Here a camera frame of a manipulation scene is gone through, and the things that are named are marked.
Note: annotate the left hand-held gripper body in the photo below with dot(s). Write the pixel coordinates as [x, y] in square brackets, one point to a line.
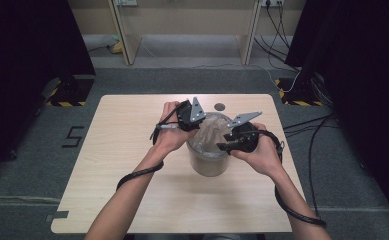
[197, 111]

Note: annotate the black curtain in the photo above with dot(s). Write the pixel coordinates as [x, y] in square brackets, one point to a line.
[22, 50]
[365, 66]

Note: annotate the yellow object on floor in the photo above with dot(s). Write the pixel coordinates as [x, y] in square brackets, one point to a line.
[117, 48]

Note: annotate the black floor tape strip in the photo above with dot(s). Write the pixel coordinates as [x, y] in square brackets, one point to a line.
[60, 215]

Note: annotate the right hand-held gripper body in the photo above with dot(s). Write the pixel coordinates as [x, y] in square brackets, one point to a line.
[247, 140]

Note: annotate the light wooden desk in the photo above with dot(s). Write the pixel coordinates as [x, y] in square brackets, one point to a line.
[128, 43]

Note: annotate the stand base with hazard tape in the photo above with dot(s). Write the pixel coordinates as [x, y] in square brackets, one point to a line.
[298, 95]
[70, 91]

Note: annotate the clear plastic bag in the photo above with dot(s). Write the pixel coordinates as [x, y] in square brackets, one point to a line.
[212, 133]

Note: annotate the white power strip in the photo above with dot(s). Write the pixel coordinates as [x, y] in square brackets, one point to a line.
[125, 2]
[272, 2]

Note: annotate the transparent brown plastic bin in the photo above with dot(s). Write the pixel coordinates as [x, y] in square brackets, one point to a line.
[208, 166]

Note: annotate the person's left hand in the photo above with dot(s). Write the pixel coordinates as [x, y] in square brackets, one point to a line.
[170, 140]

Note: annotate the person's right hand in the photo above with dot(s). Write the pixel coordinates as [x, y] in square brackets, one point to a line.
[265, 156]

